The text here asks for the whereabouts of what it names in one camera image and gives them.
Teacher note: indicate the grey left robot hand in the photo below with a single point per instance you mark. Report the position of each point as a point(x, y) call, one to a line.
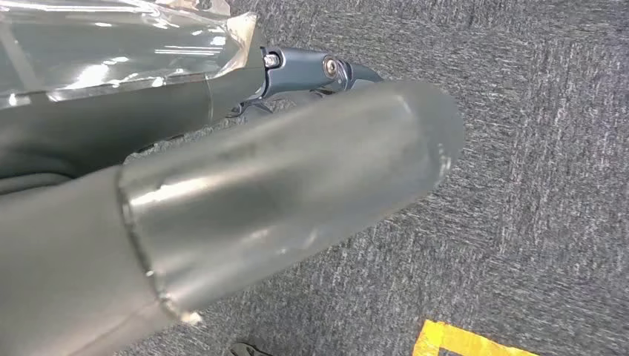
point(123, 113)

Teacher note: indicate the dark robot foot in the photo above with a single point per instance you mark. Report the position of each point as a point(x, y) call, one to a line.
point(248, 350)

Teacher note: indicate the yellow floor tape square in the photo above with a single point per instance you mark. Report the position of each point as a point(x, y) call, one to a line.
point(426, 341)

